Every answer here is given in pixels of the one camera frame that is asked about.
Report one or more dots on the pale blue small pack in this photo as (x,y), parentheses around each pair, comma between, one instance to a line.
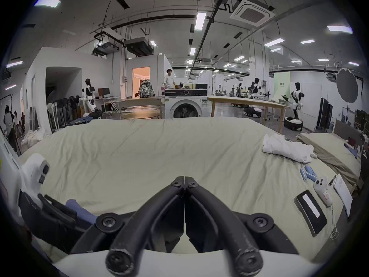
(308,173)

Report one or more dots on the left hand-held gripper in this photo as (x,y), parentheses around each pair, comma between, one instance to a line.
(30,172)

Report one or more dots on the long wooden table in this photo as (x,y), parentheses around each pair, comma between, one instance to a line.
(248,102)

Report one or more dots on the white paper sheet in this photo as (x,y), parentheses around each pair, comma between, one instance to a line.
(343,190)

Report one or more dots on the bed with grey headboard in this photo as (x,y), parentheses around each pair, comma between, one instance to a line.
(331,149)

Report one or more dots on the bed with beige sheet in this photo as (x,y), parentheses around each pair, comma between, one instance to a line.
(138,157)

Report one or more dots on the white standing fan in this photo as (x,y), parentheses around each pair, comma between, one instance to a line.
(51,114)

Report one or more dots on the white humanoid robot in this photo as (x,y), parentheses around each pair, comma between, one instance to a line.
(295,105)
(255,97)
(89,97)

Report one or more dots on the white hand controller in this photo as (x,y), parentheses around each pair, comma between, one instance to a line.
(323,190)

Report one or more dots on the grey round photo reflector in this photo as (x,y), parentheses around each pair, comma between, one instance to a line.
(347,84)

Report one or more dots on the black folding screen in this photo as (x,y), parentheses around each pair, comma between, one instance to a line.
(325,112)

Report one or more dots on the patterned backpack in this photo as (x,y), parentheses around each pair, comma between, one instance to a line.
(146,89)

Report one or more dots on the white washing machine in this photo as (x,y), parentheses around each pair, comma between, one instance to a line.
(186,105)

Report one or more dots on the group of people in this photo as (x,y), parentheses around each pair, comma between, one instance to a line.
(11,125)

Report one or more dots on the white crumpled cloth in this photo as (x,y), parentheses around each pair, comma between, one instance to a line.
(288,149)

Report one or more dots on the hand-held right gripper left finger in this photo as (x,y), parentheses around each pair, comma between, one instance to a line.
(144,224)

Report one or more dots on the dark blue shirt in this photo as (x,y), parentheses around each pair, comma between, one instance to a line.
(80,212)

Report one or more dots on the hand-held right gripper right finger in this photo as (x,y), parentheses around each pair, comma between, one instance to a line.
(227,226)

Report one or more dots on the black phone with white label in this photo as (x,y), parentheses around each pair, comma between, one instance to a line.
(310,211)

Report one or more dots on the desk with monitor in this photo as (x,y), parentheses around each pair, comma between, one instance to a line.
(108,97)

